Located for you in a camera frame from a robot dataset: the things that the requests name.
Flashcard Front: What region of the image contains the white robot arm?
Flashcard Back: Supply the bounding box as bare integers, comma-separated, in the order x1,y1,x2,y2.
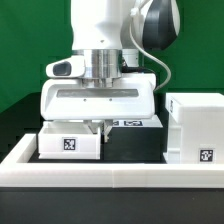
41,0,180,124

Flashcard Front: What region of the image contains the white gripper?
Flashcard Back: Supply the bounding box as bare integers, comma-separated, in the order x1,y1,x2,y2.
40,73,156,143

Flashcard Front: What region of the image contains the white front drawer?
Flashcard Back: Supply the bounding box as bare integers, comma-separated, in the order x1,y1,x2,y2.
38,121,101,160

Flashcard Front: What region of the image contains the white U-shaped border fence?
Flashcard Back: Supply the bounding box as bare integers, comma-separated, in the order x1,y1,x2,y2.
0,134,224,188

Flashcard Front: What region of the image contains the white drawer cabinet box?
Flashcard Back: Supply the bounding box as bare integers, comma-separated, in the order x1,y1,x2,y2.
163,93,224,164

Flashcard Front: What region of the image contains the white thin cable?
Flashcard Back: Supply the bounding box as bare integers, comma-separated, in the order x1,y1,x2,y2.
128,0,172,94

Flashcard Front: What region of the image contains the marker tag sheet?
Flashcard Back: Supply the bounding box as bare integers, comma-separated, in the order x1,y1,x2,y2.
113,115,163,128

